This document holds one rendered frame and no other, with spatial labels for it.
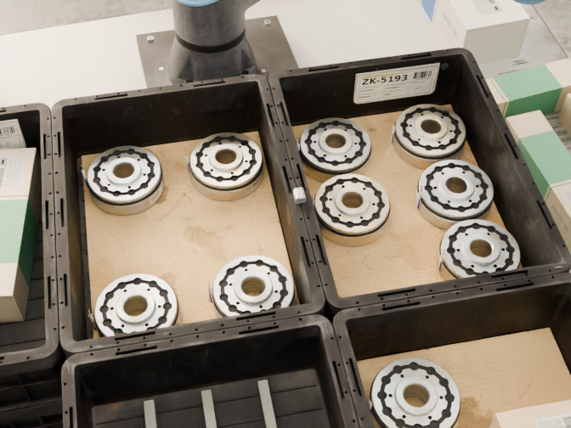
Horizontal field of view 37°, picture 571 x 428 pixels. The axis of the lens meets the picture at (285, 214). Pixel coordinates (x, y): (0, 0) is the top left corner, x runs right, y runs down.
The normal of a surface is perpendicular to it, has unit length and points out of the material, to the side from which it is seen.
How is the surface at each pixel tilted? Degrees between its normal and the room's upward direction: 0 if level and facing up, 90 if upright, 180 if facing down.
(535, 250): 90
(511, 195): 90
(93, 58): 0
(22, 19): 0
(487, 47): 90
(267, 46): 4
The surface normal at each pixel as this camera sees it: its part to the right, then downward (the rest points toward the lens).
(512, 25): 0.26, 0.76
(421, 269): 0.00, -0.62
